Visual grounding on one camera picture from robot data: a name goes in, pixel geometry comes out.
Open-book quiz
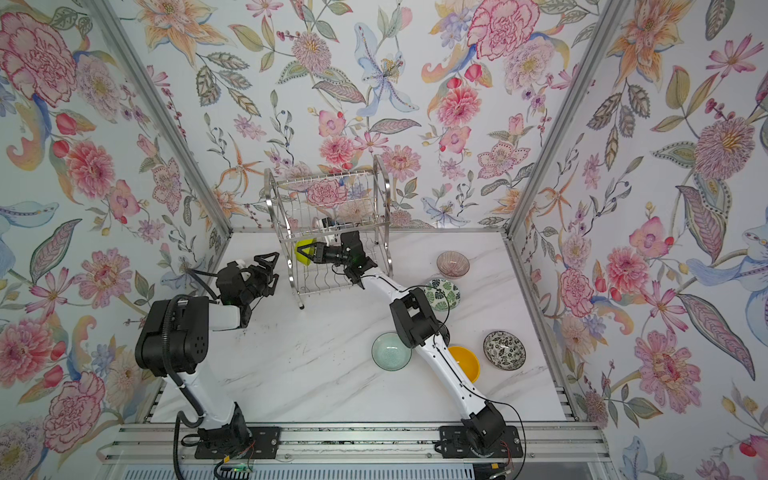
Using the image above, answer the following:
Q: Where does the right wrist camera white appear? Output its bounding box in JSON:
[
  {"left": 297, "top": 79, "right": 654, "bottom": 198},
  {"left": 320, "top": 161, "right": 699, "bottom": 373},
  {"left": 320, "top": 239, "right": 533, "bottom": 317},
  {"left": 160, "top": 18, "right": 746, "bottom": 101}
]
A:
[{"left": 320, "top": 217, "right": 348, "bottom": 231}]

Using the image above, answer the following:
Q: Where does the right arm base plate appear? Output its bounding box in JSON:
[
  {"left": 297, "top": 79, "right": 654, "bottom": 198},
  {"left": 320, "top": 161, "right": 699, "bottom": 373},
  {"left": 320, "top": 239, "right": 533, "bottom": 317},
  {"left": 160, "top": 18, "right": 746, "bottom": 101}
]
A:
[{"left": 434, "top": 426, "right": 524, "bottom": 459}]

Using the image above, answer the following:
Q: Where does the green leaf pattern bowl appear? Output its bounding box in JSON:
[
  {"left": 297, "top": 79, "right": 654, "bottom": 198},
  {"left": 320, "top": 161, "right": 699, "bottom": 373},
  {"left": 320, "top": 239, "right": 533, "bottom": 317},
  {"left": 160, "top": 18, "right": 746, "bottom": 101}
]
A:
[{"left": 423, "top": 278, "right": 461, "bottom": 312}]

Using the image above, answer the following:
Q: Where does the black white floral bowl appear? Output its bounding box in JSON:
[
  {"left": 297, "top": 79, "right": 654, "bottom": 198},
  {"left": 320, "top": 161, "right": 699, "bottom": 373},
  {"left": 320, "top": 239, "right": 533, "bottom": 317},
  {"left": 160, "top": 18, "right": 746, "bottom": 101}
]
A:
[{"left": 482, "top": 330, "right": 527, "bottom": 372}]

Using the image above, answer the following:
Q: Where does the lime green bowl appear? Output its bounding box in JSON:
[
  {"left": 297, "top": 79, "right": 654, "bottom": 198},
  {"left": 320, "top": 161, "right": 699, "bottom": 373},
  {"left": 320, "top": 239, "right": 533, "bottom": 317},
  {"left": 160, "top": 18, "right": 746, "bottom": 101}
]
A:
[{"left": 295, "top": 239, "right": 316, "bottom": 266}]

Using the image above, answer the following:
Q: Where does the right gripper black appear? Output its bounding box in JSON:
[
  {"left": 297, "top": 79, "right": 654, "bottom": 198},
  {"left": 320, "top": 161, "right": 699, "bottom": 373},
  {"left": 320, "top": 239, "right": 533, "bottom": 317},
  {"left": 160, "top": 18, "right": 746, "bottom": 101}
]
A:
[{"left": 300, "top": 244, "right": 355, "bottom": 270}]

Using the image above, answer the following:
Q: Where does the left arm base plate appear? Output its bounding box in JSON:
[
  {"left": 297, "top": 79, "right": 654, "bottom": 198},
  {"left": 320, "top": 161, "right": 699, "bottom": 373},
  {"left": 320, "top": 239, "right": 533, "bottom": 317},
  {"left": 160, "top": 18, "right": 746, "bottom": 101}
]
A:
[{"left": 194, "top": 426, "right": 282, "bottom": 460}]

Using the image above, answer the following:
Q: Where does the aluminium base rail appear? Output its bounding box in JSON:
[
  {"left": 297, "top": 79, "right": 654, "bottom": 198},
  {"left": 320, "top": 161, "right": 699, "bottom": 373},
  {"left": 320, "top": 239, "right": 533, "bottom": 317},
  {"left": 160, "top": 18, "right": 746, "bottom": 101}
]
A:
[{"left": 95, "top": 421, "right": 612, "bottom": 466}]

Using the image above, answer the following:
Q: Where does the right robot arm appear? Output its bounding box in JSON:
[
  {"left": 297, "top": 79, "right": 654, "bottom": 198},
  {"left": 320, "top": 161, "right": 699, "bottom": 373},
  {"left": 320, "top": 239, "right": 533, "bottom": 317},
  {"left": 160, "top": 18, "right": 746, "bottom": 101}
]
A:
[{"left": 295, "top": 230, "right": 506, "bottom": 455}]

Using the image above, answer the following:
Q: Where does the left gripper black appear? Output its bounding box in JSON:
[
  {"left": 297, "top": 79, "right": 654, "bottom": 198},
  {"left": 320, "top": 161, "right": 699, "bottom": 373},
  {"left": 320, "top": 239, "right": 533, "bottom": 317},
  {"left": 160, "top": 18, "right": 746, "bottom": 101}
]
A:
[{"left": 237, "top": 254, "right": 279, "bottom": 308}]

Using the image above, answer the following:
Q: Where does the steel wire dish rack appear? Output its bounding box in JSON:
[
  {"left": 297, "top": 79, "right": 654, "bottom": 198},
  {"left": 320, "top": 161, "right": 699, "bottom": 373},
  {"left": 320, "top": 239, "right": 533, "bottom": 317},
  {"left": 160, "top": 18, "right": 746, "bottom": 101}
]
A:
[{"left": 263, "top": 156, "right": 393, "bottom": 309}]

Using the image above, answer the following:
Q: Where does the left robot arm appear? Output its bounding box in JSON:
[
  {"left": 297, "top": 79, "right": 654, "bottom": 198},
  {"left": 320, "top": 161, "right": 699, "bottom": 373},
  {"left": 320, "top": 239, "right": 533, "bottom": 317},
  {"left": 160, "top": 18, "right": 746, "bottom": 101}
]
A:
[{"left": 135, "top": 252, "right": 280, "bottom": 453}]

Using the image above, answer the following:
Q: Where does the pink striped bowl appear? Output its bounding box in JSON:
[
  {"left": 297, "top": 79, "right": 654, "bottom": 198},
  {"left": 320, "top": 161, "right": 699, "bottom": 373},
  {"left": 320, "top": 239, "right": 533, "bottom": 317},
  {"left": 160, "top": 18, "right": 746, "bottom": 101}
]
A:
[{"left": 436, "top": 250, "right": 471, "bottom": 278}]

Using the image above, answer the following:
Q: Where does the yellow bowl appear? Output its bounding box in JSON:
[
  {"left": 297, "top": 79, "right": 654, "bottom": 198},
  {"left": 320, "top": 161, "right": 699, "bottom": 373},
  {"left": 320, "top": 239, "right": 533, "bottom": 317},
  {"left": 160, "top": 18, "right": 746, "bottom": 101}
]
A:
[{"left": 449, "top": 345, "right": 481, "bottom": 383}]

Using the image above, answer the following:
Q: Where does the pale teal glass bowl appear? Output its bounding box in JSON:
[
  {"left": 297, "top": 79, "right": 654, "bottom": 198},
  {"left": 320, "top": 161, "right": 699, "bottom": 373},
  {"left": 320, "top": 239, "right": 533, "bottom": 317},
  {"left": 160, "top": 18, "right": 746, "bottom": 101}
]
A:
[{"left": 371, "top": 332, "right": 412, "bottom": 372}]

